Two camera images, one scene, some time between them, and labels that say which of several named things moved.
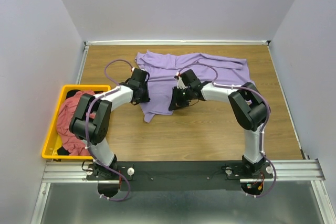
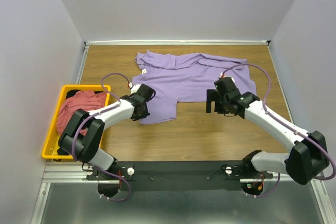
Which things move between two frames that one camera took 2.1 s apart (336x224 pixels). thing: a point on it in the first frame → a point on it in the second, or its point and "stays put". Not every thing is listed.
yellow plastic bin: x=53 y=140 stays put
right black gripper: x=177 y=99 → x=214 y=101
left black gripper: x=142 y=96 → x=142 y=109
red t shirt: x=65 y=139 stays put
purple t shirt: x=164 y=68 stays put
